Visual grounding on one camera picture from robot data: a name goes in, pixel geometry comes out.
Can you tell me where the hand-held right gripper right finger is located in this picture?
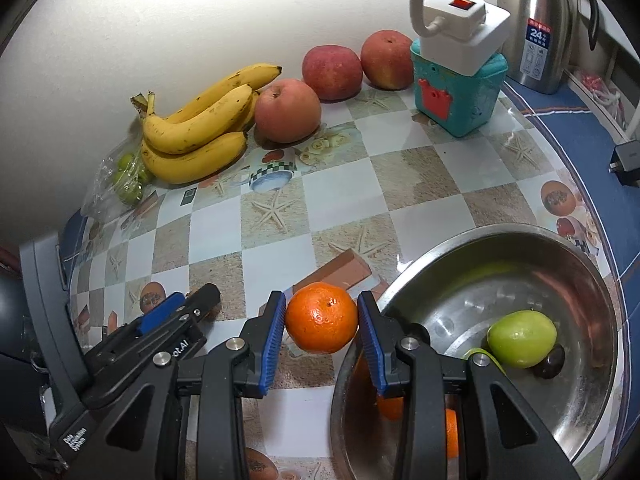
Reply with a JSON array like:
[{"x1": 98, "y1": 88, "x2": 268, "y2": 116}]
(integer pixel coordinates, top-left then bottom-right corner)
[{"x1": 356, "y1": 290, "x2": 583, "y2": 480}]

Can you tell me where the teal plastic box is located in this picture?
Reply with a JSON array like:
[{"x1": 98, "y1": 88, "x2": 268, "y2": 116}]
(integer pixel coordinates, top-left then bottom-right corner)
[{"x1": 410, "y1": 40, "x2": 509, "y2": 137}]

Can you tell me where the red and white cord bundle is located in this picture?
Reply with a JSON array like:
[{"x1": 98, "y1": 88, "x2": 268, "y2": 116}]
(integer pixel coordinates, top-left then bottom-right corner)
[{"x1": 575, "y1": 70, "x2": 631, "y2": 133}]

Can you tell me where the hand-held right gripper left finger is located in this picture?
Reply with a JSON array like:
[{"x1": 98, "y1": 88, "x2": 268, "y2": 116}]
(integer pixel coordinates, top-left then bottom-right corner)
[{"x1": 80, "y1": 290, "x2": 287, "y2": 480}]

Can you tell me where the green mango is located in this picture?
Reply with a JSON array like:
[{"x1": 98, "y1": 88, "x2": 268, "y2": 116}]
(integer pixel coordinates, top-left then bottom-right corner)
[{"x1": 467, "y1": 347, "x2": 507, "y2": 375}]

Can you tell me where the dark purple plum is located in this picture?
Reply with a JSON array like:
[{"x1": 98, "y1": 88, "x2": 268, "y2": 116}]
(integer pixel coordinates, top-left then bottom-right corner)
[{"x1": 531, "y1": 344, "x2": 567, "y2": 380}]

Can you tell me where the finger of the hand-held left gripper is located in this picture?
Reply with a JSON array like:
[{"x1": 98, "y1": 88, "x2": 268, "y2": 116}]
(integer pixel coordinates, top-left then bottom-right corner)
[
  {"x1": 139, "y1": 291, "x2": 187, "y2": 336},
  {"x1": 182, "y1": 283, "x2": 222, "y2": 321}
]

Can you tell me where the steel thermos kettle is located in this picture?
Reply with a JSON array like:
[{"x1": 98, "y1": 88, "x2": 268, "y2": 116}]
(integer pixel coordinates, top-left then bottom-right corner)
[{"x1": 496, "y1": 0, "x2": 601, "y2": 95}]

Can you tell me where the blue tablecloth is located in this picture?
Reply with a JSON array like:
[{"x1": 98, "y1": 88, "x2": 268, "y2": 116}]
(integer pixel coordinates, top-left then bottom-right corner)
[{"x1": 57, "y1": 77, "x2": 640, "y2": 311}]

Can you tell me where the white power strip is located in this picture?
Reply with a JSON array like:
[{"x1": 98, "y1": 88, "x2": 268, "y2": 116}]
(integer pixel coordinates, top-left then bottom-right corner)
[{"x1": 417, "y1": 0, "x2": 512, "y2": 73}]

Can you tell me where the black charger adapter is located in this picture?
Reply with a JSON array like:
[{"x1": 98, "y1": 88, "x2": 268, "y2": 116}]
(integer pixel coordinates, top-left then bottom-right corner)
[{"x1": 609, "y1": 141, "x2": 640, "y2": 186}]

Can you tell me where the round steel basin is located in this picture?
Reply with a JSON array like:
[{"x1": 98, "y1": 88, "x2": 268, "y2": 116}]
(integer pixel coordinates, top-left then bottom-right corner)
[{"x1": 330, "y1": 225, "x2": 621, "y2": 480}]

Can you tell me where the orange mandarin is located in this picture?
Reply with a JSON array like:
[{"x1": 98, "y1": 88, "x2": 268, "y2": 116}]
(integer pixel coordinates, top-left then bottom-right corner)
[
  {"x1": 285, "y1": 282, "x2": 359, "y2": 354},
  {"x1": 376, "y1": 394, "x2": 405, "y2": 421},
  {"x1": 445, "y1": 408, "x2": 460, "y2": 459}
]

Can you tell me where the red apple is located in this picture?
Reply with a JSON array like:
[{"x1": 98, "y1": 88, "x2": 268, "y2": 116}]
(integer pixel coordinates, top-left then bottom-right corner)
[
  {"x1": 301, "y1": 45, "x2": 363, "y2": 101},
  {"x1": 254, "y1": 78, "x2": 322, "y2": 143},
  {"x1": 360, "y1": 30, "x2": 416, "y2": 91}
]

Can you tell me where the dark grey object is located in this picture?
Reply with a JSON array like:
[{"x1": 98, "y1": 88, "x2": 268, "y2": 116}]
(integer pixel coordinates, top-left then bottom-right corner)
[{"x1": 0, "y1": 272, "x2": 51, "y2": 431}]

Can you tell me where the clear bag of green fruits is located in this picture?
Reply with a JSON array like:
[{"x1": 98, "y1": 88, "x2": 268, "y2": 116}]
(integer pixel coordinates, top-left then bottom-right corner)
[{"x1": 80, "y1": 137, "x2": 156, "y2": 221}]

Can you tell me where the yellow banana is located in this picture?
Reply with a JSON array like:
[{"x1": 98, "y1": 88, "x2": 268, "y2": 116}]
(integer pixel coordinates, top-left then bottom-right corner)
[
  {"x1": 131, "y1": 84, "x2": 254, "y2": 155},
  {"x1": 165, "y1": 63, "x2": 283, "y2": 123},
  {"x1": 141, "y1": 131, "x2": 248, "y2": 185},
  {"x1": 235, "y1": 90, "x2": 261, "y2": 133}
]

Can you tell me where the green apple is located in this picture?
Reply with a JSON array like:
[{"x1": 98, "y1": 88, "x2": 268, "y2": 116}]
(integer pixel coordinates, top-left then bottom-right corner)
[{"x1": 487, "y1": 310, "x2": 558, "y2": 368}]

